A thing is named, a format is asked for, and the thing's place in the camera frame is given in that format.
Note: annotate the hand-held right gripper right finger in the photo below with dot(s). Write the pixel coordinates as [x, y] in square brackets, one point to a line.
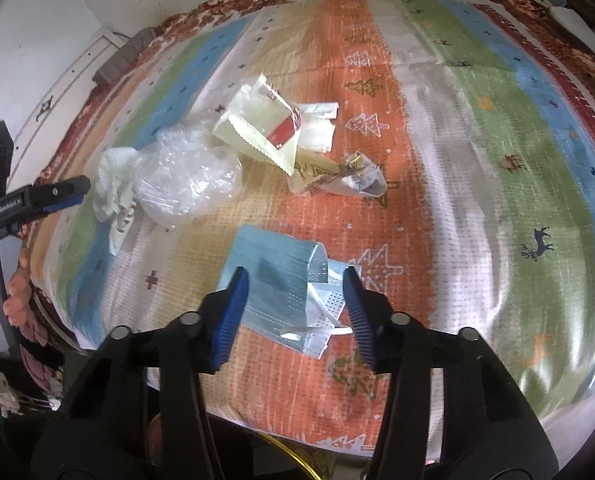
[360, 320]

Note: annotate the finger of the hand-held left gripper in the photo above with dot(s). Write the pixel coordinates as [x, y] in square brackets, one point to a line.
[62, 187]
[59, 203]

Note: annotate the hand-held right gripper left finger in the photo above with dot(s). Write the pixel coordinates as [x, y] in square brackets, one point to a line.
[232, 310]

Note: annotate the white mask wrapper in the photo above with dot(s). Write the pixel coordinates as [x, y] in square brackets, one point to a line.
[327, 305]

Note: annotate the white plastic bag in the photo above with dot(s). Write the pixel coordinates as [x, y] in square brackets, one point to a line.
[114, 185]

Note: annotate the blue face mask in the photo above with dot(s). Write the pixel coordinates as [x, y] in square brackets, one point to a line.
[272, 270]

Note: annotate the clear plastic bag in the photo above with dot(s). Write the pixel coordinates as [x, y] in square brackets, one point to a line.
[187, 175]

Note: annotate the silver blue wrapper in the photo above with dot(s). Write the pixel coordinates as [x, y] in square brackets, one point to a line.
[357, 180]

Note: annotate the dark bin with gold rim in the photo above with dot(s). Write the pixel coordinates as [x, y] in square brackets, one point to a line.
[257, 465]

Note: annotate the yellow packet with red label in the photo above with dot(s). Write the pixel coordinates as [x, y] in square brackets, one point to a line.
[252, 120]

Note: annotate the translucent white wrapper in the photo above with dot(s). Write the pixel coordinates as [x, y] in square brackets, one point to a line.
[317, 130]

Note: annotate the person's left hand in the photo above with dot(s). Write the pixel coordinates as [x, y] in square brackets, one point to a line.
[14, 305]

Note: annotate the striped colourful mat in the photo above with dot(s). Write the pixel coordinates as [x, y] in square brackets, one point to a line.
[452, 160]

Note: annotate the white cloth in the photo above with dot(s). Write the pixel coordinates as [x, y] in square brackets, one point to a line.
[572, 17]

